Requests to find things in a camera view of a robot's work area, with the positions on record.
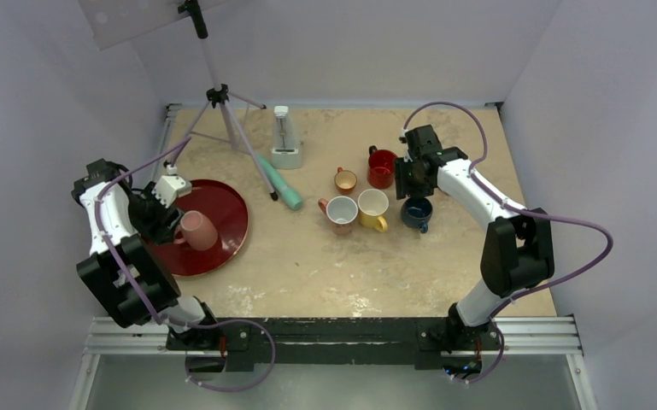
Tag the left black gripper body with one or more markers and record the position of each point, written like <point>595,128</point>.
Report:
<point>145,213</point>

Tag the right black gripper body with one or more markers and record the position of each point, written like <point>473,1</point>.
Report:
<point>419,188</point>

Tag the red mug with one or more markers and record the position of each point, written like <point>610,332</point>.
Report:
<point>381,167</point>

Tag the blue white mug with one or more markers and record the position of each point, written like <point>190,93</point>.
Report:
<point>416,213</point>

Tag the yellow mug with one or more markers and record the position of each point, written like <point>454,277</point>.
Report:
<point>373,205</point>

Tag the pink mug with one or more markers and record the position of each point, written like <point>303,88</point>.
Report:
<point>196,231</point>

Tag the small orange mug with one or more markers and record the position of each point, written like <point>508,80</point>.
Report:
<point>345,181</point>

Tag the salmon mug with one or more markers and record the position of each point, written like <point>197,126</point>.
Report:
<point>341,211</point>

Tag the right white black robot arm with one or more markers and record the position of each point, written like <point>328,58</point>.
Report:
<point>518,253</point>

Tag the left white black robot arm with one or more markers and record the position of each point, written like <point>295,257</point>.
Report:
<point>130,282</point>

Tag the red round tray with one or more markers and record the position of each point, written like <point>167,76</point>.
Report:
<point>227,210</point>

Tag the silver tripod stand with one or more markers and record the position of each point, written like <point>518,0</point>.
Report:
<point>218,97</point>

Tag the white metronome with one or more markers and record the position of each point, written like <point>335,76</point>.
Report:
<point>286,152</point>

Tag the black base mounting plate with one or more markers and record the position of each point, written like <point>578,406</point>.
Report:
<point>425,343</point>

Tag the white perforated board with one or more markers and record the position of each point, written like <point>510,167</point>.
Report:
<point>116,21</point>

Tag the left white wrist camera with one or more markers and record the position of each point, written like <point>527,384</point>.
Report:
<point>168,188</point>

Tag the aluminium frame rail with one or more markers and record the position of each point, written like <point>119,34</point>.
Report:
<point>545,336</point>

